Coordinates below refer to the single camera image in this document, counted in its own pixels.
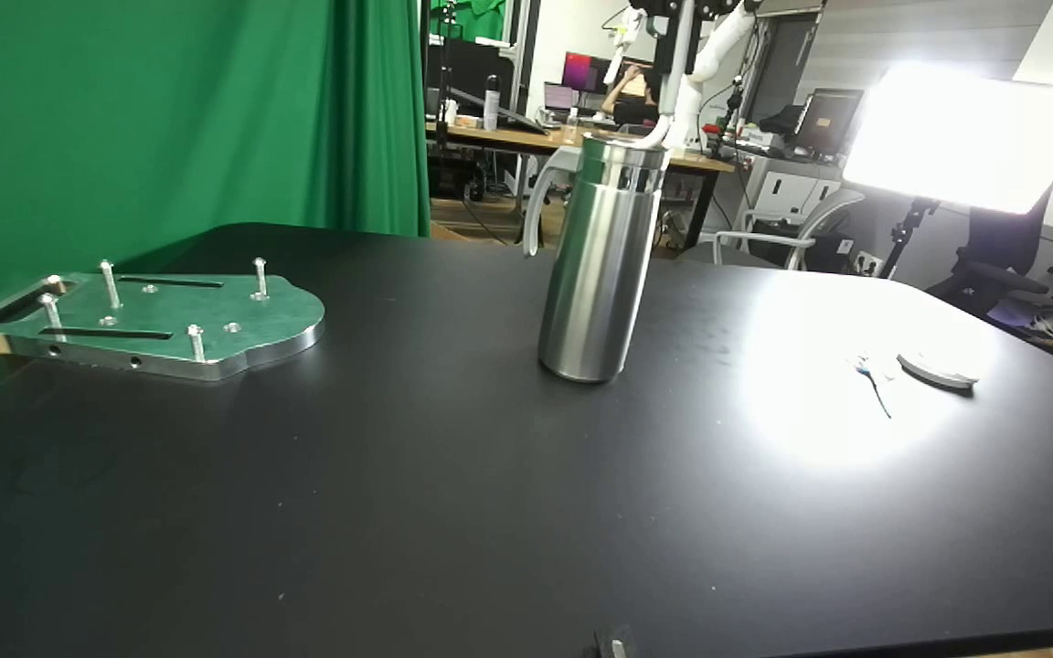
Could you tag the silver metal flask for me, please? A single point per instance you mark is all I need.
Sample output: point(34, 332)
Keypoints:
point(602, 269)

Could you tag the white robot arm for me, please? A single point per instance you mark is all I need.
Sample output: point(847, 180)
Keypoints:
point(714, 61)

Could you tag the wooden desk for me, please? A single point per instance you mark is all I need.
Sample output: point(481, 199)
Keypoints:
point(514, 137)

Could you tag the grey office chair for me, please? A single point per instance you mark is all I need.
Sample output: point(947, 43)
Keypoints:
point(758, 241)

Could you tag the monitor with red screen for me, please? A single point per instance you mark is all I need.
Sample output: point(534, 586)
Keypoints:
point(584, 72)

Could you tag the green metal mounting plate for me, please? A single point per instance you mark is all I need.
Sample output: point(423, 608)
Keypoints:
point(163, 323)

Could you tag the green curtain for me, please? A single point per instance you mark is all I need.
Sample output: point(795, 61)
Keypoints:
point(126, 123)

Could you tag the bright softbox light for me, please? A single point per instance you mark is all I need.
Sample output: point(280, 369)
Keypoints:
point(966, 133)

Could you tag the black office chair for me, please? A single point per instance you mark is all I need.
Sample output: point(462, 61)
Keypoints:
point(1015, 276)

